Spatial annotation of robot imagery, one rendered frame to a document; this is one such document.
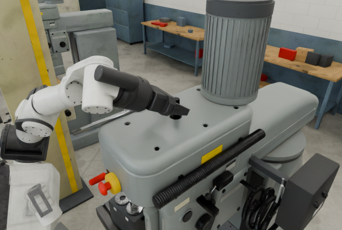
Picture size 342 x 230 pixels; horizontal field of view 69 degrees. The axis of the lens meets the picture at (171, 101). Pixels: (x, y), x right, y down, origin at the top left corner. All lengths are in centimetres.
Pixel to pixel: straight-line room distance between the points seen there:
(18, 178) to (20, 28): 148
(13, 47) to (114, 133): 169
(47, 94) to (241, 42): 54
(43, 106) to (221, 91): 52
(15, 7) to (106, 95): 176
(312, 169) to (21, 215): 95
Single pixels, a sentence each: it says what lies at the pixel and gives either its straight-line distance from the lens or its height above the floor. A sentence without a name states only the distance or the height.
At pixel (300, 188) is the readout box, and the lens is 87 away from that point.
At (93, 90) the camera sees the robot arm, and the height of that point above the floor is 206.
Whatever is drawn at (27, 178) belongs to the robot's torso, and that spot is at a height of 166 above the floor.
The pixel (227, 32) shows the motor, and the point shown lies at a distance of 76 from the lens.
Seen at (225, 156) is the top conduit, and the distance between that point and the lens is 77.
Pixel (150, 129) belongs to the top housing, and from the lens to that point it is 71.
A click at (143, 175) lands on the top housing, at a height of 186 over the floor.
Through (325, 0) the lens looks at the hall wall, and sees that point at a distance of 496.
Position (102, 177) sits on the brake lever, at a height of 171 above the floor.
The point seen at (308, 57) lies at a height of 99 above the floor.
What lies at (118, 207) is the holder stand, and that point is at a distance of 155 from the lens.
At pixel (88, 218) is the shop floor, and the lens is 297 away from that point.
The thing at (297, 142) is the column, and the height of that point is 156.
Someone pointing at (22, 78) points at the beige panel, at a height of 148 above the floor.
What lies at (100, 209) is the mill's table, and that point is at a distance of 180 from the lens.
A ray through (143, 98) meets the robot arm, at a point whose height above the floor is 201.
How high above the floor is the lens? 230
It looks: 29 degrees down
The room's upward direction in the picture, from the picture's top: straight up
